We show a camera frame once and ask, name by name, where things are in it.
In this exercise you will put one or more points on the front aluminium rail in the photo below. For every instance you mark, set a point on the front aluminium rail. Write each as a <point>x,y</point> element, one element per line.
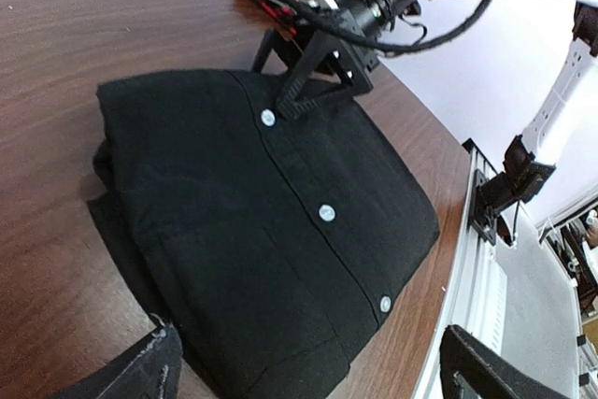
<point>517,300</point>

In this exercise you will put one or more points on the black long sleeve shirt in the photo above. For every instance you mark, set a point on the black long sleeve shirt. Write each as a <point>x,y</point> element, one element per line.
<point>277,246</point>

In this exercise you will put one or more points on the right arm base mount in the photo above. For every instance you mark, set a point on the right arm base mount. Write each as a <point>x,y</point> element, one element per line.
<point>521,180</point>

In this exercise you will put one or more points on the red black plaid shirt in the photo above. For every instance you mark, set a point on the red black plaid shirt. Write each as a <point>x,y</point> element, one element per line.
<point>283,16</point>

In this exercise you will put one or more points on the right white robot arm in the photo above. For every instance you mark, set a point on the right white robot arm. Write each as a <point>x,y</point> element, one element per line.
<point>488,83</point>

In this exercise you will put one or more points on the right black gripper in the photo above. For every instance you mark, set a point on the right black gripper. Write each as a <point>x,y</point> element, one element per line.
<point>321,53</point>

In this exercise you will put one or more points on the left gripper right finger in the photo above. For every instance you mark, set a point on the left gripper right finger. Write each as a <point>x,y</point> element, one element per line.
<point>466,364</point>

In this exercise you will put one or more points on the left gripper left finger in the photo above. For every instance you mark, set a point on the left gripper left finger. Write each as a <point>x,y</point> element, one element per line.
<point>149,369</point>

